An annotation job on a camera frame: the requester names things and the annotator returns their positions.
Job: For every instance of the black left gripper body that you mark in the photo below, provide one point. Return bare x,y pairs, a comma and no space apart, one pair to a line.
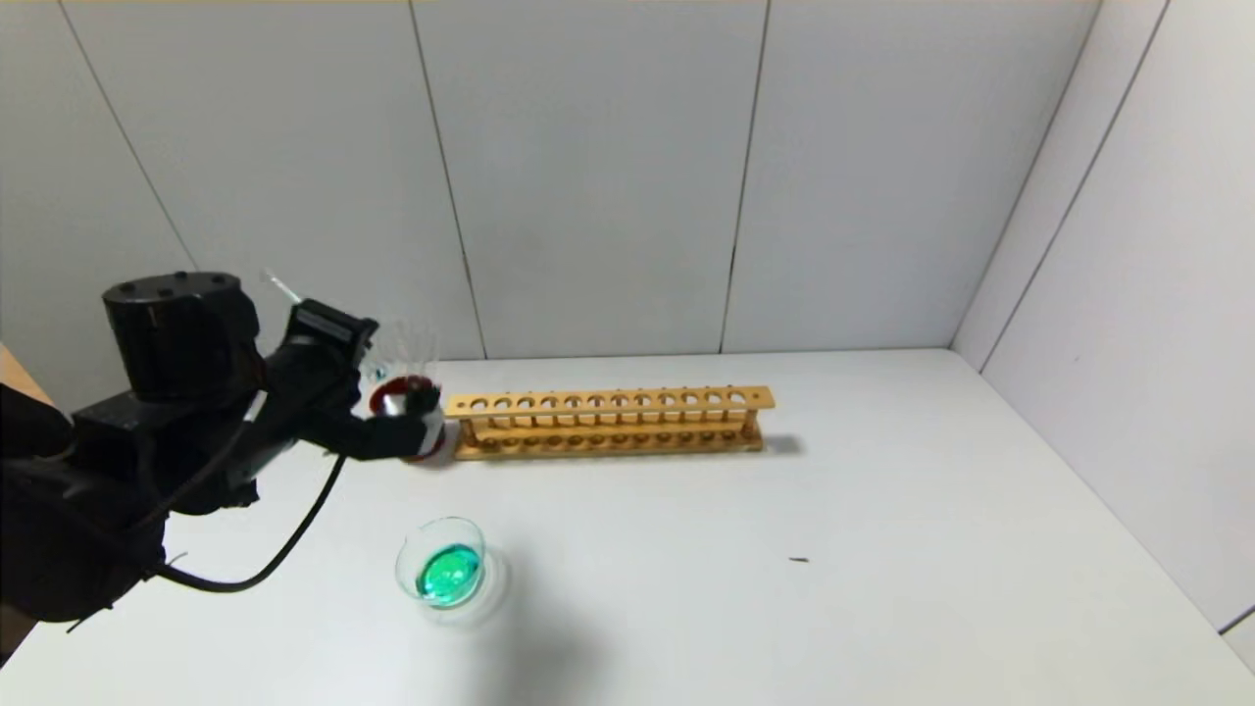
393,404

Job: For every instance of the blue pigment glass test tube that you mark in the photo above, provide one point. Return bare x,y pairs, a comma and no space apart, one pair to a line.
279,286

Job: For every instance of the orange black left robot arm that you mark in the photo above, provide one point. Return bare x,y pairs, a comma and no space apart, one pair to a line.
118,471

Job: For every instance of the clear empty test tube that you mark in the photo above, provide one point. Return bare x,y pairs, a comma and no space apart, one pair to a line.
426,348
407,348

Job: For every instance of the wooden test tube rack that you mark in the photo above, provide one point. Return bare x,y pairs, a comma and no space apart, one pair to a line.
767,398

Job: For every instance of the red plastic cup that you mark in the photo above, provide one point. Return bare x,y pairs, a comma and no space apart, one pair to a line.
376,392

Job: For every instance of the clear glass beaker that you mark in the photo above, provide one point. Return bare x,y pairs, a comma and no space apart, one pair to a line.
446,579

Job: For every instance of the black trousers of person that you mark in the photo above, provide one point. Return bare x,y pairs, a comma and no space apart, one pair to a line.
29,422

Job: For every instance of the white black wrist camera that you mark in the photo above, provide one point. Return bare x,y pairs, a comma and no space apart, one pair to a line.
431,436

